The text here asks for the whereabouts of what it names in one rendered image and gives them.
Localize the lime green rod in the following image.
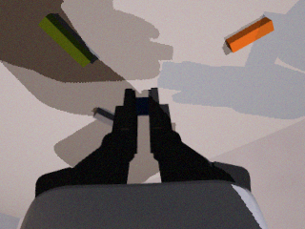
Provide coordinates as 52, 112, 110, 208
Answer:
38, 13, 93, 68

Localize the orange block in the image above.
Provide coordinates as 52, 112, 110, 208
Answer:
226, 17, 274, 52

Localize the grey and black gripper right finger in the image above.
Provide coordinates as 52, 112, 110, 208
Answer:
148, 88, 251, 192

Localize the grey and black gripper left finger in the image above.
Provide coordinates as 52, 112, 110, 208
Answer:
35, 89, 138, 197

